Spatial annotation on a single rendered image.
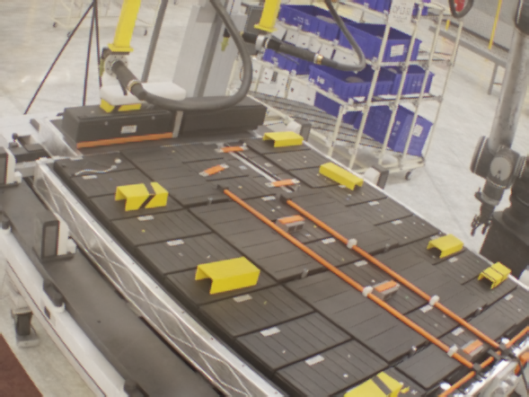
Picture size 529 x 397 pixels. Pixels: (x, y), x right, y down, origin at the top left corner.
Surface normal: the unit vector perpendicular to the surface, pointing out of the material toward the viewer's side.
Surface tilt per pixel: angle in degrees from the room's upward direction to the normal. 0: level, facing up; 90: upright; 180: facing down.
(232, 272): 0
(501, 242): 90
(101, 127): 90
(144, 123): 90
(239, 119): 90
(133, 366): 0
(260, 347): 0
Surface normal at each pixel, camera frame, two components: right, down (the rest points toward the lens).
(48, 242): 0.65, 0.45
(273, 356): 0.24, -0.89
